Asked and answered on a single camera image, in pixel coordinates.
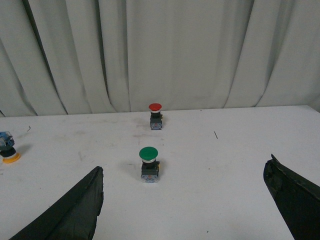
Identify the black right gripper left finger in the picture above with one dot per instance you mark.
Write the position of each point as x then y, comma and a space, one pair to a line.
73, 216

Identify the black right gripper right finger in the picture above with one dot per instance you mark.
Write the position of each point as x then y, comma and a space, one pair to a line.
297, 199

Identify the yellow mushroom push button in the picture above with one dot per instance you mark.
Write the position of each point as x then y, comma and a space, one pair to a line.
7, 151

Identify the green mushroom push button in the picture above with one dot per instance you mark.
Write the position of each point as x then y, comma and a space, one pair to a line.
150, 166

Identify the red mushroom push button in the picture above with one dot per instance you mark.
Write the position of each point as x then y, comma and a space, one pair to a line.
155, 116

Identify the white pleated curtain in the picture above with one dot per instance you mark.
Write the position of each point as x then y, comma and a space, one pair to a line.
64, 57

